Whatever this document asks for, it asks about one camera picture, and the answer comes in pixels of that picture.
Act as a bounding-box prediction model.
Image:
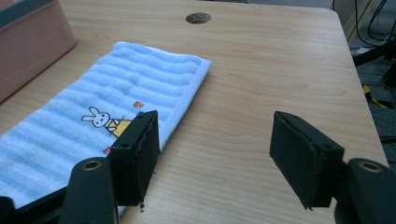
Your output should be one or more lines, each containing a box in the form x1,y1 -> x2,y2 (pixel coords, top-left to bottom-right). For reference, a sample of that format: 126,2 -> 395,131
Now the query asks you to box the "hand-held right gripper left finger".
107,109 -> 162,207

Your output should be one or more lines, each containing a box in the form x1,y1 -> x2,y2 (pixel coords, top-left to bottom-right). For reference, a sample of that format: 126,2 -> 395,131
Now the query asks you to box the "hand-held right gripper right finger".
269,110 -> 346,210

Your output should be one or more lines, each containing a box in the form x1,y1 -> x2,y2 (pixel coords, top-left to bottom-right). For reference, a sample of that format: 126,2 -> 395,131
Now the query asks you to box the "blue striped rabbit towel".
0,41 -> 213,217

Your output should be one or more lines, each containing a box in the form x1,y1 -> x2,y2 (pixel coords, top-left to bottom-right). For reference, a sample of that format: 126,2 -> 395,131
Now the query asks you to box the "yellow tape strip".
362,84 -> 390,110

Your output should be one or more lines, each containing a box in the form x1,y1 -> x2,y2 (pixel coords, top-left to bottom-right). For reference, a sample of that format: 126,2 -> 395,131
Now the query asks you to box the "black stand leg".
352,40 -> 396,67

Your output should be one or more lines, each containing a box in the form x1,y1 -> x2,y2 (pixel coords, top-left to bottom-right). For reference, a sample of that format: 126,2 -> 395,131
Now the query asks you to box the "black cable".
354,0 -> 396,48

